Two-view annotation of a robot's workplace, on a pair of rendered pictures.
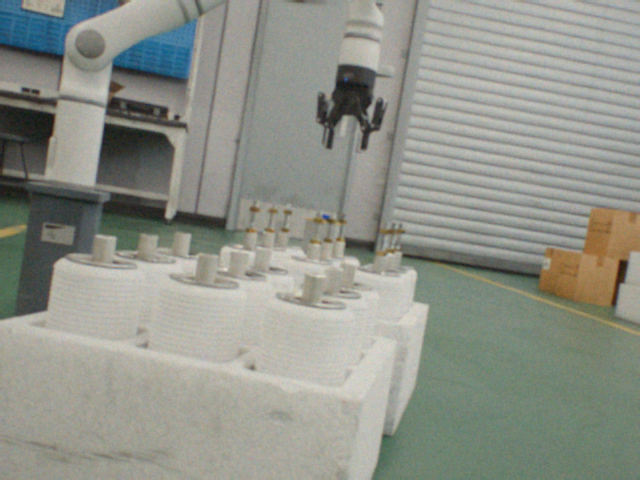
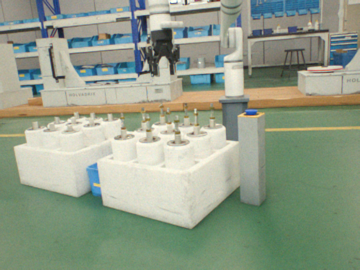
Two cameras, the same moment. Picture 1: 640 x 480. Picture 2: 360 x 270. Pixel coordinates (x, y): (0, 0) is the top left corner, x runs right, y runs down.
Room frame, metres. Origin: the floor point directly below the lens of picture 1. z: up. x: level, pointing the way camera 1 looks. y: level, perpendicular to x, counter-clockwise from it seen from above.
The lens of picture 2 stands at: (1.98, -1.09, 0.53)
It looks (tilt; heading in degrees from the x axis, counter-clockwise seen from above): 14 degrees down; 113
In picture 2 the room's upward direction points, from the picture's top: 4 degrees counter-clockwise
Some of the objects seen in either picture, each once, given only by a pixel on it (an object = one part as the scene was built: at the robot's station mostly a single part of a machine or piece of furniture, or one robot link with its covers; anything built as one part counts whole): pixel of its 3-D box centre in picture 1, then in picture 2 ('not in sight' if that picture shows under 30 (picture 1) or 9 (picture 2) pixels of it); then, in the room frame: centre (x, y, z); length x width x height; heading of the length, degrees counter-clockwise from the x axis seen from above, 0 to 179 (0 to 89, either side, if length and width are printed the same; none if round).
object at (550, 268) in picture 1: (569, 272); not in sight; (5.36, -1.71, 0.15); 0.30 x 0.24 x 0.30; 98
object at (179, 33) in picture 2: not in sight; (175, 34); (-0.35, 4.60, 0.90); 0.50 x 0.38 x 0.21; 100
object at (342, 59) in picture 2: not in sight; (350, 64); (2.49, 4.71, 0.19); 0.50 x 0.41 x 0.37; 104
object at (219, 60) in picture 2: not in sight; (226, 60); (0.52, 4.75, 0.36); 0.50 x 0.38 x 0.21; 99
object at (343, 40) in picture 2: not in sight; (339, 52); (2.40, 5.77, 0.35); 0.59 x 0.47 x 0.69; 99
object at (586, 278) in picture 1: (585, 277); not in sight; (5.04, -1.71, 0.15); 0.30 x 0.24 x 0.30; 8
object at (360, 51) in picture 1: (364, 55); (163, 20); (1.50, -0.03, 0.64); 0.11 x 0.09 x 0.06; 152
